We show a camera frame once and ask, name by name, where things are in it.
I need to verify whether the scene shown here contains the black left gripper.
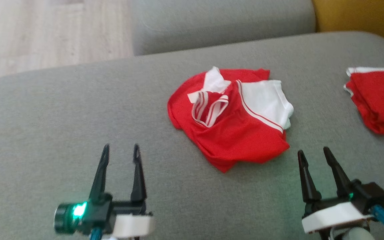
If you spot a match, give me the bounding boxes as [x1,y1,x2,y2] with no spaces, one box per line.
[54,143,152,235]

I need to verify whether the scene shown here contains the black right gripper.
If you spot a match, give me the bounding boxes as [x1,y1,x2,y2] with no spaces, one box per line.
[297,146,384,227]

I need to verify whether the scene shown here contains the red and white jersey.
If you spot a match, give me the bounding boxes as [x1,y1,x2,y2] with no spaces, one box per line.
[167,66,294,173]

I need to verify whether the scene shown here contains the red shorts with white trim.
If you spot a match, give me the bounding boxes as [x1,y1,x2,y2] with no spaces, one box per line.
[343,67,384,135]

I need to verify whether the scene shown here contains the yellow and grey sofa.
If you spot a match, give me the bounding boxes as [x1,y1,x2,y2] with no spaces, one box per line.
[0,32,384,240]

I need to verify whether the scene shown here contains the wide yellow sofa backrest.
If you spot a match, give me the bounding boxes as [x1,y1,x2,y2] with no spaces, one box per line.
[312,0,384,50]

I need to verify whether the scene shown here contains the medium grey sofa seat cushion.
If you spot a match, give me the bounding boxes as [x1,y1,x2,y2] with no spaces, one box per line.
[130,0,316,56]

